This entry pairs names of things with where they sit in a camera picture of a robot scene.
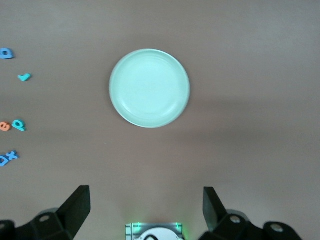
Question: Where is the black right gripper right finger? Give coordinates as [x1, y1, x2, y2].
[201, 186, 305, 240]

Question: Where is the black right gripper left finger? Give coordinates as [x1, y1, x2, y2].
[0, 185, 91, 240]

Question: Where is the teal foam letter p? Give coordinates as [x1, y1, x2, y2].
[11, 119, 28, 132]

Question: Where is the pale green plate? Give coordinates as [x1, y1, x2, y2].
[108, 48, 191, 129]

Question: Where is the blue foam letter g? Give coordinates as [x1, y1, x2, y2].
[0, 48, 15, 60]

